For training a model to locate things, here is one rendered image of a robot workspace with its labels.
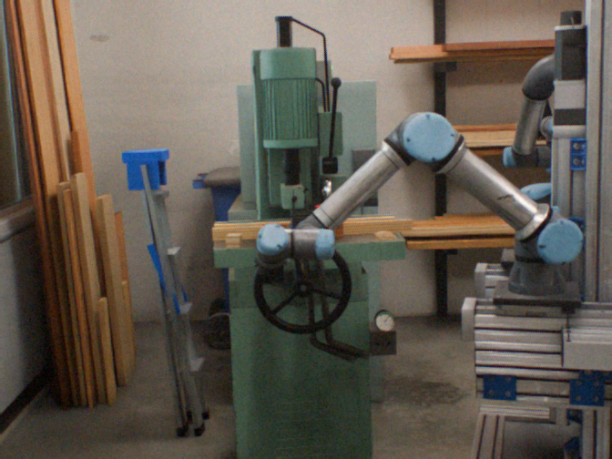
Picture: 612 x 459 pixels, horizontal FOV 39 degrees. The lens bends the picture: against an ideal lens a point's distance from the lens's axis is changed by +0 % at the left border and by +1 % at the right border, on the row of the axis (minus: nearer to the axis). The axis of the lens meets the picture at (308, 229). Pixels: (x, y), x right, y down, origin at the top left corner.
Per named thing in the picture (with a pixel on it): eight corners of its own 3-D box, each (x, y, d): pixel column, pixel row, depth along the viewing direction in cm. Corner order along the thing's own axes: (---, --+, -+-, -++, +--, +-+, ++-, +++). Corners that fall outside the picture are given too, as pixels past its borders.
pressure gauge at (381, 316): (375, 337, 270) (374, 311, 269) (373, 333, 274) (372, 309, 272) (395, 336, 270) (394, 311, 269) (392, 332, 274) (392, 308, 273)
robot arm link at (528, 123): (529, 71, 267) (505, 178, 306) (566, 70, 267) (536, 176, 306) (523, 46, 274) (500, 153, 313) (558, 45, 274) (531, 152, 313)
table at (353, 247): (212, 275, 260) (211, 255, 259) (215, 256, 290) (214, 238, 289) (412, 265, 264) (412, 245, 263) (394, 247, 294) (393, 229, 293)
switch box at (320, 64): (315, 106, 307) (314, 60, 304) (313, 106, 317) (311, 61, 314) (332, 105, 307) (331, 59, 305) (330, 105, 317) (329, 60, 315)
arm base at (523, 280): (565, 283, 243) (565, 249, 241) (566, 296, 228) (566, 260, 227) (508, 282, 247) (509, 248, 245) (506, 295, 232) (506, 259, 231)
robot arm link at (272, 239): (290, 251, 212) (256, 250, 211) (289, 265, 222) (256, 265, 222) (290, 221, 214) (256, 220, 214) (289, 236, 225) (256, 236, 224)
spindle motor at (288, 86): (264, 150, 272) (260, 49, 267) (262, 147, 290) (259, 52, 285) (320, 147, 274) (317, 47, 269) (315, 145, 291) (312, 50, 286)
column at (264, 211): (259, 258, 305) (249, 48, 293) (258, 247, 327) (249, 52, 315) (322, 254, 306) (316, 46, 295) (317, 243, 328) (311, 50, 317)
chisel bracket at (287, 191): (283, 214, 280) (282, 188, 278) (280, 208, 294) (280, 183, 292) (306, 213, 280) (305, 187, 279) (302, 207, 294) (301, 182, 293)
